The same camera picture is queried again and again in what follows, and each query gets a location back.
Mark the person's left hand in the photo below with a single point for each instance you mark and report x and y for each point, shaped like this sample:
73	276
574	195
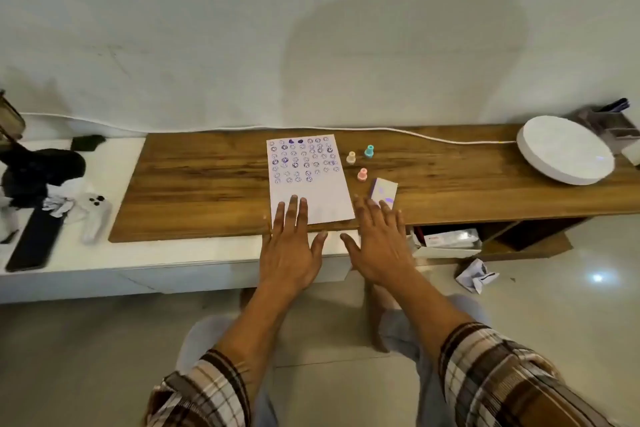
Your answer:
287	256

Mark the person's right forearm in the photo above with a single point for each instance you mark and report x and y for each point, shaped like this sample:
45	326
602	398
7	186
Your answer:
450	336

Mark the person's right middle finger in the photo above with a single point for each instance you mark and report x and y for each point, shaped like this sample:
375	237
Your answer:
374	214

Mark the white stamped paper sheet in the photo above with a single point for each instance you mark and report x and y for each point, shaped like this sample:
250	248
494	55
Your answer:
310	191

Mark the white cardboard box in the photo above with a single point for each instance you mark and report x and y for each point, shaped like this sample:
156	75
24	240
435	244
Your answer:
447	242

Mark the dark blue pen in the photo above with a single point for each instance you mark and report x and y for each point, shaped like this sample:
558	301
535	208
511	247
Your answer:
614	105

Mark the long black remote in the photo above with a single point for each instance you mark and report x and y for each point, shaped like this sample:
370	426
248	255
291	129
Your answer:
35	241

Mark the person's right thumb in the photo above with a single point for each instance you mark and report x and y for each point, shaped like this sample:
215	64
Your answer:
350	246

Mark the pink toy stamp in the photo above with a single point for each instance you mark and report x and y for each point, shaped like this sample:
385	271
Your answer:
362	174

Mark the crumpled white paper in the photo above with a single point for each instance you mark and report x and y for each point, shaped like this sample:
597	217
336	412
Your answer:
475	276

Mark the person's left forearm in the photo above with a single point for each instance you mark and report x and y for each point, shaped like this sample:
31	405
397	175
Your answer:
240	346

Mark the person's right hand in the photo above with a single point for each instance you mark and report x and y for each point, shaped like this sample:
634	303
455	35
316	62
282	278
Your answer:
382	251

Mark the white ink pad box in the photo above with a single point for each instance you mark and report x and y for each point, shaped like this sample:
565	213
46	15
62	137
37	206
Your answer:
384	190

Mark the crumpled white wrapper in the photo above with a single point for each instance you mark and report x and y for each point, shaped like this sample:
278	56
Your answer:
57	205

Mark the person's left middle finger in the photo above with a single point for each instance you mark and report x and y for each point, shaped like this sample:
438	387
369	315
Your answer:
291	211

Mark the wooden lower shelf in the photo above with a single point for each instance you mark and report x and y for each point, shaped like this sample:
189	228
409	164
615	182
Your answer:
530	241

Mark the person's left thumb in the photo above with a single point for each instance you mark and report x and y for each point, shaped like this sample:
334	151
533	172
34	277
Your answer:
319	243

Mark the person's left little finger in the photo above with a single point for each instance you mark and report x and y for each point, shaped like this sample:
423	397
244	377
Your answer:
266	238

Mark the person's left leg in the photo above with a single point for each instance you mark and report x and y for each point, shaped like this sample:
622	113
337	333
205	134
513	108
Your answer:
200	341

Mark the round white lamp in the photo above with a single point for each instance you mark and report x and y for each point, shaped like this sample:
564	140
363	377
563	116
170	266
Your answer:
565	149

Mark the teal toy stamp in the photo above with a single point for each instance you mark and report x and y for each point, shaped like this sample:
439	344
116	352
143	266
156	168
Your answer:
369	151

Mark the white cabinet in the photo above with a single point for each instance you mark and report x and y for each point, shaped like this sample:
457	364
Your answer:
125	266

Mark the clear acrylic desk organiser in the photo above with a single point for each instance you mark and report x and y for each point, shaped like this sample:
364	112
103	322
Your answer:
607	126

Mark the person's leg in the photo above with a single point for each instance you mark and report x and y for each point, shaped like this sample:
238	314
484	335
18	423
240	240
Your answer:
200	341
400	326

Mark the black phone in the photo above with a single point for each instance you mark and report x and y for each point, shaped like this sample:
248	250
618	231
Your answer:
88	143

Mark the brown glass jar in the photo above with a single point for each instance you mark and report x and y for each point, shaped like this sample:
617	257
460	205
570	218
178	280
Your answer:
10	116

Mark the person's right little finger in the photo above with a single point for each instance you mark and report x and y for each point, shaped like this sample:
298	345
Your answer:
400	224

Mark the white game controller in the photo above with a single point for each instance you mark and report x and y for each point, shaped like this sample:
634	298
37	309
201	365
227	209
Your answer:
96	216

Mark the person's right leg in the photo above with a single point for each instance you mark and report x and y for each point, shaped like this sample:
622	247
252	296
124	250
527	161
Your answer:
400	326

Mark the black cloth bag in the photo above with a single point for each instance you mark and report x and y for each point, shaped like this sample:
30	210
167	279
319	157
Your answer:
37	171

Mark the beige toy stamp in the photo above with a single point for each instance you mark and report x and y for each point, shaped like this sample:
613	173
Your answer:
351	158

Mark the small white box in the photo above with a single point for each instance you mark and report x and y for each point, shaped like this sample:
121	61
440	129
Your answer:
632	154

